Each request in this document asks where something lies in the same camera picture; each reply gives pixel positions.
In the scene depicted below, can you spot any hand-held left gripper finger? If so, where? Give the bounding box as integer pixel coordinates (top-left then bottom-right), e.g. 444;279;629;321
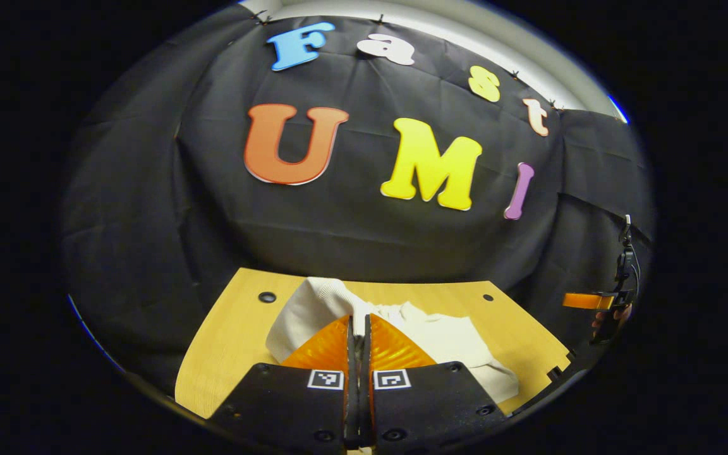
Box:
208;314;358;452
358;313;509;452

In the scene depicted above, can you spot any black backdrop cloth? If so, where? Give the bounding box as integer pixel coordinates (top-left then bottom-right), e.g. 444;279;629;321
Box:
61;3;655;396

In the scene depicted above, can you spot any cream sweatshirt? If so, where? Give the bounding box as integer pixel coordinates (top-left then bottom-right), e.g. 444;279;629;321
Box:
266;277;519;405

